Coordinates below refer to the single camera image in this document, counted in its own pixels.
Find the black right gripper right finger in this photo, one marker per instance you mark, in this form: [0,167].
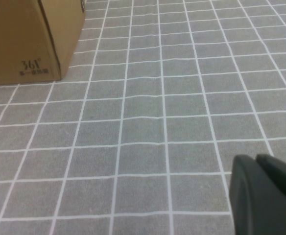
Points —
[282,176]

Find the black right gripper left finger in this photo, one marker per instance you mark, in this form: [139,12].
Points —
[255,203]

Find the brown cardboard shoe box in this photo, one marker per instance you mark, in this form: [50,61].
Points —
[23,41]

